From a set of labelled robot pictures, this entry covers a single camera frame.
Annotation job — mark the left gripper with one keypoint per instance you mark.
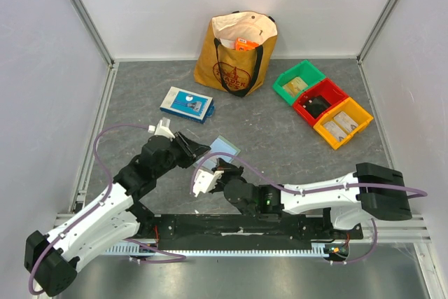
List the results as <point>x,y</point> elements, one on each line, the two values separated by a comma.
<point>192,150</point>

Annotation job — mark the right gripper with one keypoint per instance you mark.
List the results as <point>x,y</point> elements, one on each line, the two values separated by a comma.
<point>228,171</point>

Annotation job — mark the green card holder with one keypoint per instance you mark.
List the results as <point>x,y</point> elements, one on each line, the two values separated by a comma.
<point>220,144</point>

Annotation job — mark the black credit card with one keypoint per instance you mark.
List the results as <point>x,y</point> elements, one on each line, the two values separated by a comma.
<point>316,106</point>

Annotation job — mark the gold credit card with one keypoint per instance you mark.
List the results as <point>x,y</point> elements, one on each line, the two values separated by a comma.
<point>295,86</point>

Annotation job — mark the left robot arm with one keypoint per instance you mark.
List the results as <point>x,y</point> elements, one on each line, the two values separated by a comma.
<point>54,259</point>

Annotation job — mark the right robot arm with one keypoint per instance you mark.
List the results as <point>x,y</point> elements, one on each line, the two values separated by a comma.
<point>322,209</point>

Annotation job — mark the silver card in yellow bin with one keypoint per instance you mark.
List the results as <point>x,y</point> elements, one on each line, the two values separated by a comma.
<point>347,123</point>

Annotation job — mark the blue white product box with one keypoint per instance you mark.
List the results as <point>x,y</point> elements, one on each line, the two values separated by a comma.
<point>187,104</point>

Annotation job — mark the brown tote bag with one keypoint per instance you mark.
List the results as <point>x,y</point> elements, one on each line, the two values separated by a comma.
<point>239,73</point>

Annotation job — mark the orange box in bag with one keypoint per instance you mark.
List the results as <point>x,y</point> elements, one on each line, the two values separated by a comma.
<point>241,44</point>

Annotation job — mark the green plastic bin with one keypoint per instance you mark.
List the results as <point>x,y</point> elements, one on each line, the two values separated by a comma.
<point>306,71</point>

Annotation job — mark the red plastic bin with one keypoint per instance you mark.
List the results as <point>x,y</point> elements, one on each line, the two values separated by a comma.
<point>326,88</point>

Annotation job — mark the yellow plastic bin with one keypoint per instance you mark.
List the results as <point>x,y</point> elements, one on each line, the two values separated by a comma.
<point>354,110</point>

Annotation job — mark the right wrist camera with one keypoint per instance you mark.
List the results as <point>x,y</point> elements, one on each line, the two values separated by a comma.
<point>205,181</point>

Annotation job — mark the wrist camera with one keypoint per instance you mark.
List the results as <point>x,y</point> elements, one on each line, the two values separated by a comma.
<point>205,181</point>
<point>162,129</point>

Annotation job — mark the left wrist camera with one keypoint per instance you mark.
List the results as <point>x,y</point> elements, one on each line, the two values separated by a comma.
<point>162,129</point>

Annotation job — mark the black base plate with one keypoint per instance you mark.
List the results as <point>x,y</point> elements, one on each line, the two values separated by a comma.
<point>238,229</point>

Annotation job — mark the slotted cable duct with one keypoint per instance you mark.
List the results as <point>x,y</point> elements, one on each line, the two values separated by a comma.
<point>132,249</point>

